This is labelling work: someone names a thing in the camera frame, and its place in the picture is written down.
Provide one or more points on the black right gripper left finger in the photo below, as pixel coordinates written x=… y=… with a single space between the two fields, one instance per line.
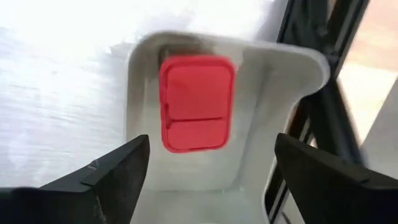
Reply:
x=93 y=193

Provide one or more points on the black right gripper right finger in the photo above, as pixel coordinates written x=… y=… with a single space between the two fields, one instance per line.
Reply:
x=326 y=186

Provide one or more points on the red-lid smoked paprika tin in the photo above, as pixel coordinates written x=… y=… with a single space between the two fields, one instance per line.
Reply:
x=196 y=102

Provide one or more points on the translucent plastic bin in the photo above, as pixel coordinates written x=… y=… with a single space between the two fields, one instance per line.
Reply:
x=264 y=109

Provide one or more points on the black aluminium table frame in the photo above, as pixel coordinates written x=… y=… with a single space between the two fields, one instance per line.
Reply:
x=323 y=121

